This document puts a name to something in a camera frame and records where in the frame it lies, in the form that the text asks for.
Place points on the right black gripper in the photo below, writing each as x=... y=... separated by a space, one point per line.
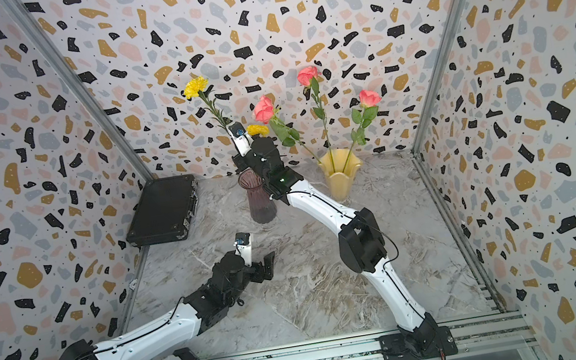
x=240 y=163

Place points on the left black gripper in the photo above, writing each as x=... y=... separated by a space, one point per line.
x=269 y=264

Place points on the double pink rose stem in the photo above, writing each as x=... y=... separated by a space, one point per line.
x=268 y=114

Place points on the yellow carnation stem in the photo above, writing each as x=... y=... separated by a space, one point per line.
x=258 y=130
x=198 y=88

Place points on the single pink rose stem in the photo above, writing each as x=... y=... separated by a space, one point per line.
x=362 y=117

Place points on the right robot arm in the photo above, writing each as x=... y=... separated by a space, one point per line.
x=361 y=242

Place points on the purple ribbed glass vase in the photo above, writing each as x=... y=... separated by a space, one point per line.
x=262 y=208

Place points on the yellow ruffled glass vase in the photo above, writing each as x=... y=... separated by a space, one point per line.
x=340 y=167

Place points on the black hard case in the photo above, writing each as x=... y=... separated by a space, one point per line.
x=165 y=212

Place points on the left corner aluminium profile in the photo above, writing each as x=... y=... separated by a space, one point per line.
x=23 y=19

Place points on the corner aluminium profile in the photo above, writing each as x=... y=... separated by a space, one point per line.
x=23 y=19
x=445 y=46

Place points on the right corner aluminium profile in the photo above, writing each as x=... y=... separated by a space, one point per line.
x=445 y=46

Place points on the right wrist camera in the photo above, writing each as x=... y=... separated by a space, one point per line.
x=240 y=138

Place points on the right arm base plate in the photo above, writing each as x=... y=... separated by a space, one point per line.
x=399 y=346

